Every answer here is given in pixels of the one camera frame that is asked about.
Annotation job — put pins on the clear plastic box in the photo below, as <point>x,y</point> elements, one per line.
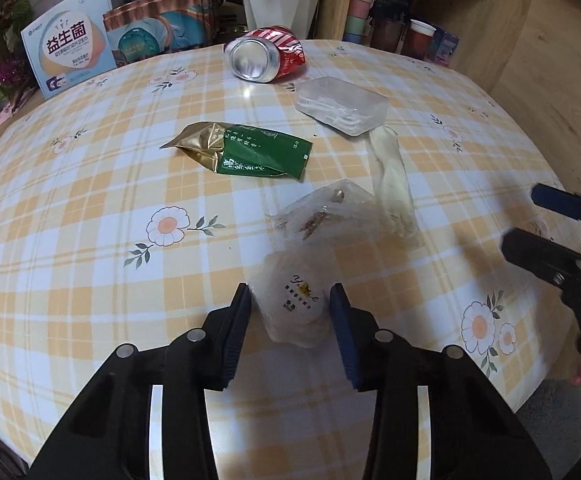
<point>343,105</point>

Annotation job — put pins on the crushed red soda can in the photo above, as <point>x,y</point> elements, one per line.
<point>265,55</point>

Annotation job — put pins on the clear yellowish plastic wrapper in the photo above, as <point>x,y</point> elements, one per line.
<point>393,180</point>

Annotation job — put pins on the brown glass cup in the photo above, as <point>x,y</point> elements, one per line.
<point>386,35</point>

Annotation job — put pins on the boxed bowl set pack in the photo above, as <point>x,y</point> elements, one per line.
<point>160,27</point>

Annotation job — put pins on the white and blue supplement box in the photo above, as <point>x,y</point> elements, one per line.
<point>68,55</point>

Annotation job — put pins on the clear bag of screws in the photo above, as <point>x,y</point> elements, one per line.
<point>320,215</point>

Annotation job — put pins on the small blue box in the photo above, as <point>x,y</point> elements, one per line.
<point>444,46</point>

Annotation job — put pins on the wooden shelf unit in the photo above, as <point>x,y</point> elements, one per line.
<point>520,10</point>

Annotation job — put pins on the green and gold tea packet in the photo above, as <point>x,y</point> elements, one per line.
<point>260,155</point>

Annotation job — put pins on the round white soap packet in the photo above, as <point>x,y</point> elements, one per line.
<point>295,305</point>

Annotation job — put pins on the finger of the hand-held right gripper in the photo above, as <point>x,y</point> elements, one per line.
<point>540,255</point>
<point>558,200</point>

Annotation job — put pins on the dark blue book box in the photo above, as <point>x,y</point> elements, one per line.
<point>395,0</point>

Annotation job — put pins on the yellow checked floral tablecloth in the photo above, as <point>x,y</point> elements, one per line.
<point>120,285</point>

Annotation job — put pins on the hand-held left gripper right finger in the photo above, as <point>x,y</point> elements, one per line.
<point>343,335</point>

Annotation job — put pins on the pink artificial flower arrangement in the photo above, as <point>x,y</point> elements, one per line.
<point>13,15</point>

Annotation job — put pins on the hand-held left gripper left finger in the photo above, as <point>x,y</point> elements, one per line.
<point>235,332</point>

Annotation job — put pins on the brown cup with lid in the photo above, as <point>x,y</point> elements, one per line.
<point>418,40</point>

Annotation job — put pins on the stack of pastel cups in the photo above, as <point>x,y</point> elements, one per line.
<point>358,10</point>

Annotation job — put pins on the pink cloth pouch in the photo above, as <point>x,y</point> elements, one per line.
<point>13,107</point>

